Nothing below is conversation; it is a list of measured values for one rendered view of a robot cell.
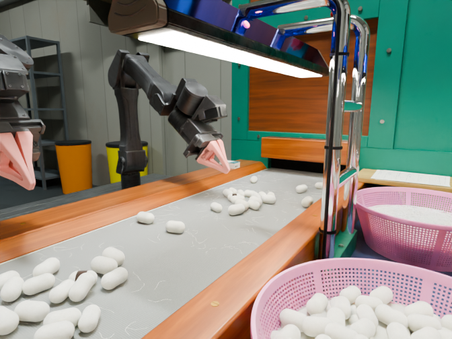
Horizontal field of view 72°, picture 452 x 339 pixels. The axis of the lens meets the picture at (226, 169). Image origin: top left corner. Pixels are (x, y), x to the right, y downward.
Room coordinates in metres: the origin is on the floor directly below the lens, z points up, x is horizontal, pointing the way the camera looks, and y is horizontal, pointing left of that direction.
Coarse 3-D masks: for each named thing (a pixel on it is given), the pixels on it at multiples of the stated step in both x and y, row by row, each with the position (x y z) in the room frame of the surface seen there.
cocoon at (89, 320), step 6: (90, 306) 0.28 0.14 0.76; (96, 306) 0.29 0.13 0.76; (84, 312) 0.28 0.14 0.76; (90, 312) 0.27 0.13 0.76; (96, 312) 0.28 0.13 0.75; (84, 318) 0.27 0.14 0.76; (90, 318) 0.27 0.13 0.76; (96, 318) 0.27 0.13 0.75; (78, 324) 0.27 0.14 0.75; (84, 324) 0.26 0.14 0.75; (90, 324) 0.26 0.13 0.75; (96, 324) 0.27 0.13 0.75; (84, 330) 0.26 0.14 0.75; (90, 330) 0.26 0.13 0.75
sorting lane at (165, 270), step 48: (288, 192) 0.79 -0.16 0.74; (96, 240) 0.49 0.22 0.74; (144, 240) 0.49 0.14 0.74; (192, 240) 0.49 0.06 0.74; (240, 240) 0.49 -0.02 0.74; (96, 288) 0.35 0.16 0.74; (144, 288) 0.35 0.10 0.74; (192, 288) 0.35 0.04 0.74; (0, 336) 0.26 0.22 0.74; (96, 336) 0.26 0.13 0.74
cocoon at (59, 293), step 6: (66, 282) 0.33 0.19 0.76; (72, 282) 0.33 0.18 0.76; (54, 288) 0.32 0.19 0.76; (60, 288) 0.32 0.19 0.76; (66, 288) 0.32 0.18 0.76; (54, 294) 0.31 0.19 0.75; (60, 294) 0.31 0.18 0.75; (66, 294) 0.32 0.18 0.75; (54, 300) 0.31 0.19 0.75; (60, 300) 0.31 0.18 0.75
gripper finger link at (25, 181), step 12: (0, 144) 0.41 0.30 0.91; (12, 144) 0.42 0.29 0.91; (36, 144) 0.49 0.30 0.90; (0, 156) 0.43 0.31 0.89; (12, 156) 0.41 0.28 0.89; (36, 156) 0.48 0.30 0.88; (0, 168) 0.43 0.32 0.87; (24, 168) 0.41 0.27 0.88; (12, 180) 0.42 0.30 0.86; (24, 180) 0.41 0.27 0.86
